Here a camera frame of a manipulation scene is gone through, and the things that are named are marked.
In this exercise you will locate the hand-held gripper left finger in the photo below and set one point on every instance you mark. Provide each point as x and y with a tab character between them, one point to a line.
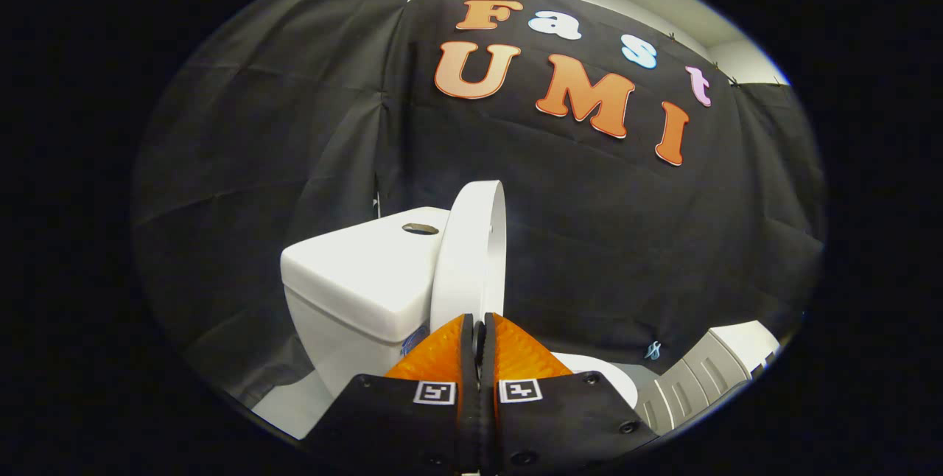
468	365

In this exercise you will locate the small white clip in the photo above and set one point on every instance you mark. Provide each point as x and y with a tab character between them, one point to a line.
653	350

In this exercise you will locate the white drawer cabinet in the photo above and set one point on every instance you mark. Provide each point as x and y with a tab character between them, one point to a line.
692	380

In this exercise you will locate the black backdrop cloth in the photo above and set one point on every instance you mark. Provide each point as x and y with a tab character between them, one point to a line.
589	240

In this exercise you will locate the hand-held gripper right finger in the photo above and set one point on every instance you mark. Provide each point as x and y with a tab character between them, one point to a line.
488	387

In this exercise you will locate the white toilet lid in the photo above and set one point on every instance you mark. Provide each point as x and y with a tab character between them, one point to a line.
468	255

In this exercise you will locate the chrome flush button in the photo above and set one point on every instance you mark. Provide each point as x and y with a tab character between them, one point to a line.
420	228

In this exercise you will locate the white toilet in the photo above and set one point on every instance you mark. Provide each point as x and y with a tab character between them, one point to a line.
353	277

